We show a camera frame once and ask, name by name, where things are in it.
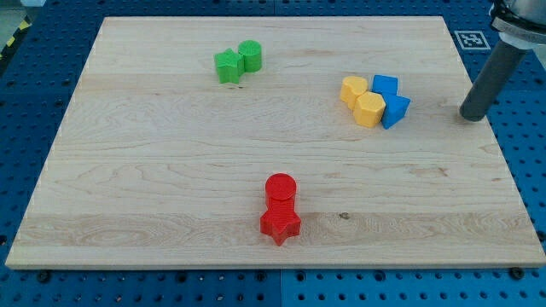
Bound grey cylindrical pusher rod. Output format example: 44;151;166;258
459;40;528;122

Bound yellow hexagon block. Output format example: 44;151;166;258
353;91;386;128

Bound yellow heart block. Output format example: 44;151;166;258
340;76;369;110

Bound fiducial marker tag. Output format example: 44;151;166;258
454;30;491;50

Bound blue triangle block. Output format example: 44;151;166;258
381;94;410;130

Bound blue cube block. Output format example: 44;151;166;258
372;74;398;96

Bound wooden board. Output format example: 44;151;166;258
6;16;545;270

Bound green cylinder block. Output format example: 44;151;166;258
238;40;262;72

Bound red cylinder block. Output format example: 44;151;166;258
264;173;297;200

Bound green star block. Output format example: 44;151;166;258
214;49;244;84

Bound red star block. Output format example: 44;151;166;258
259;198;301;246

